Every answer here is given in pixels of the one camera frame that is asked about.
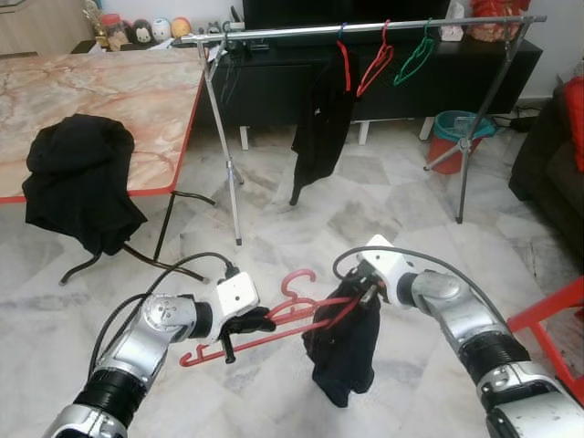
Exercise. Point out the red plastic hanger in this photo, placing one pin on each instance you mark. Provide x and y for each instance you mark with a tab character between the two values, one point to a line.
383	57
297	312

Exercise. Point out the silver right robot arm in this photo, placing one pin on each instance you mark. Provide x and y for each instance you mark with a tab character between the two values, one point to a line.
456	301

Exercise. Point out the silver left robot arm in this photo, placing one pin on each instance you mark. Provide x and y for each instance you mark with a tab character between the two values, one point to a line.
160	319

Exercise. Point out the red hanger with blue hook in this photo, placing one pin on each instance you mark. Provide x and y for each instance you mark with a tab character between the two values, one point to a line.
345	64

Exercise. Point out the green plastic hanger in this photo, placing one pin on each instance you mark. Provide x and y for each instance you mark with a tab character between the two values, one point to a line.
422	50

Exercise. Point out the black hanger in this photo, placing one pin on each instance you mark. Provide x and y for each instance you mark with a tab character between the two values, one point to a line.
228	55

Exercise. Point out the red bin with teal bag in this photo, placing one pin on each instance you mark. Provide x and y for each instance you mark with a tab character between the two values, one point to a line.
447	157

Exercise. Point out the black hanging shirt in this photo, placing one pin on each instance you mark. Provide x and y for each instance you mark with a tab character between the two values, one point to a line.
319	137

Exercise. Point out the red plastic stool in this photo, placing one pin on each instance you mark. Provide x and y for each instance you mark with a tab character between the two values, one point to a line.
547	310

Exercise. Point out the dark grey sofa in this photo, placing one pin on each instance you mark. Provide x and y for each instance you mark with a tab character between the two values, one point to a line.
543	182

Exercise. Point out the black TV cabinet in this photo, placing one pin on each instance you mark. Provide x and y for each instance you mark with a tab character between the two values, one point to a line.
274	100

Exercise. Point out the red cushion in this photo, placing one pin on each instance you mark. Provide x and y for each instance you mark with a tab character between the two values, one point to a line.
575	128

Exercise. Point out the marble pattern folding table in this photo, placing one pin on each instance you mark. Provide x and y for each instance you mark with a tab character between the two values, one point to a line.
109	91

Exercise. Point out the black television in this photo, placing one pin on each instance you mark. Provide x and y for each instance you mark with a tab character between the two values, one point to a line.
319	11

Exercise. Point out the red statue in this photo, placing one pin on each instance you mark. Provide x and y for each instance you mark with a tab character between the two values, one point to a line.
497	23

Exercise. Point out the orange round plush toy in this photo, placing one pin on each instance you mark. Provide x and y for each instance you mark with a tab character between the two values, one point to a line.
181	27

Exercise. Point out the white round plush toy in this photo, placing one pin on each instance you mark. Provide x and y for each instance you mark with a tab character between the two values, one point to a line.
161	29

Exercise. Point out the black round plush toy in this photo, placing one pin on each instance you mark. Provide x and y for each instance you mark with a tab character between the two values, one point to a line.
141	32

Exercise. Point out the jar with red lid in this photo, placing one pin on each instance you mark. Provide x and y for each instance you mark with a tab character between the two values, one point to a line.
112	35

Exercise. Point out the gold trophy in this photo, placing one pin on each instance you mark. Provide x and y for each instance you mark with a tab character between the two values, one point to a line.
93	18

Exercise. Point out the light wooden cabinet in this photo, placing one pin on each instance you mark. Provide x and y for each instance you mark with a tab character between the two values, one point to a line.
41	27

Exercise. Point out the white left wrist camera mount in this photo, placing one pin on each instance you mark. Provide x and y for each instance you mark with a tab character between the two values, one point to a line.
239	294

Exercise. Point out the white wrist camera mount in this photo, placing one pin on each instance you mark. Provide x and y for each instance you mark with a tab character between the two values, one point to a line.
239	294
388	260

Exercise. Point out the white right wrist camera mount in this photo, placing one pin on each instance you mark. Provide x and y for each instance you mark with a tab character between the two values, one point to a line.
388	260

